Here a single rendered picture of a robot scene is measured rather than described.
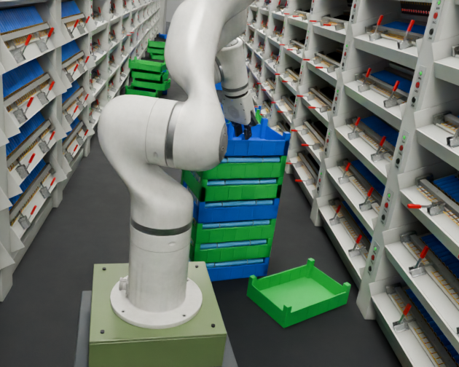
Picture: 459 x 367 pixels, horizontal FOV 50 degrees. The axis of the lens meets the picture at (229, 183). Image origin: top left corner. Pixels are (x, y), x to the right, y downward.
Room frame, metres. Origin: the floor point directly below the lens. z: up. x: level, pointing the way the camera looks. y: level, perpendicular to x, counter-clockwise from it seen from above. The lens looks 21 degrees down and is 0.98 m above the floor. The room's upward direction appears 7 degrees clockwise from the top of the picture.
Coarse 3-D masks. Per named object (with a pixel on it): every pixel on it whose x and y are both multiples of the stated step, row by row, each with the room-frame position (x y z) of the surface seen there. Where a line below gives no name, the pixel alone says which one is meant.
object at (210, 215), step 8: (184, 184) 1.65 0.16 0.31; (272, 200) 1.61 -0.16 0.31; (200, 208) 1.49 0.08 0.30; (208, 208) 1.50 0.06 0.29; (216, 208) 1.51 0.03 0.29; (224, 208) 1.52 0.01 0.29; (232, 208) 1.53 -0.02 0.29; (240, 208) 1.54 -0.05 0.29; (248, 208) 1.56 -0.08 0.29; (256, 208) 1.57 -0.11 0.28; (264, 208) 1.58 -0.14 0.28; (272, 208) 1.60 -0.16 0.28; (200, 216) 1.49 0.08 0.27; (208, 216) 1.50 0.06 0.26; (216, 216) 1.51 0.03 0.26; (224, 216) 1.52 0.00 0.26; (232, 216) 1.53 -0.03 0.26; (240, 216) 1.55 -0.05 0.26; (248, 216) 1.56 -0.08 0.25; (256, 216) 1.57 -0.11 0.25; (264, 216) 1.58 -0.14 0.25; (272, 216) 1.60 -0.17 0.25
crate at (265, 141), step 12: (264, 120) 1.76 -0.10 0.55; (228, 132) 1.72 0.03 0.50; (252, 132) 1.76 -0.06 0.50; (264, 132) 1.77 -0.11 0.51; (276, 132) 1.69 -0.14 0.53; (288, 132) 1.62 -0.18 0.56; (228, 144) 1.51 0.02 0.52; (240, 144) 1.53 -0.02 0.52; (252, 144) 1.55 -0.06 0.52; (264, 144) 1.57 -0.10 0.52; (276, 144) 1.58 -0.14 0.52; (288, 144) 1.60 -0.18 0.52; (228, 156) 1.52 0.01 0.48
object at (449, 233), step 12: (420, 168) 1.41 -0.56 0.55; (432, 168) 1.41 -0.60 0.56; (444, 168) 1.42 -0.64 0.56; (408, 180) 1.40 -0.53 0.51; (432, 180) 1.39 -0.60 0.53; (408, 192) 1.37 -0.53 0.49; (420, 192) 1.35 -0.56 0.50; (420, 204) 1.29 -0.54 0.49; (420, 216) 1.26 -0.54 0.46; (432, 216) 1.21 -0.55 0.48; (444, 216) 1.20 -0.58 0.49; (432, 228) 1.20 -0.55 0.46; (444, 228) 1.14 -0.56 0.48; (456, 228) 1.13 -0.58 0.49; (444, 240) 1.13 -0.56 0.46; (456, 240) 1.08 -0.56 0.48; (456, 252) 1.07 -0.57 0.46
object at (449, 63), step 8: (448, 40) 1.40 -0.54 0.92; (456, 40) 1.41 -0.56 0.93; (432, 48) 1.40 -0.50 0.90; (440, 48) 1.40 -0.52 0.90; (448, 48) 1.40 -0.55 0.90; (456, 48) 1.39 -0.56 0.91; (440, 56) 1.40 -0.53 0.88; (448, 56) 1.41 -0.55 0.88; (456, 56) 1.38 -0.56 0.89; (440, 64) 1.36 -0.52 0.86; (448, 64) 1.34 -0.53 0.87; (456, 64) 1.32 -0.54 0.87; (440, 72) 1.37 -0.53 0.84; (448, 72) 1.32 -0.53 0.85; (456, 72) 1.28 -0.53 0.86; (448, 80) 1.33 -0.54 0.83; (456, 80) 1.29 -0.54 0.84
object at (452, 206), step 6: (420, 180) 1.38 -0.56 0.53; (426, 180) 1.38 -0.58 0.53; (426, 186) 1.34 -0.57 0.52; (432, 186) 1.33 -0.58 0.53; (432, 192) 1.31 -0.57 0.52; (438, 192) 1.29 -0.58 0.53; (438, 198) 1.27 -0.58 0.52; (444, 198) 1.25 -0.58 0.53; (450, 204) 1.21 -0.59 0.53; (456, 204) 1.21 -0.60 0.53; (450, 210) 1.20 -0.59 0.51; (456, 210) 1.17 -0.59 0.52
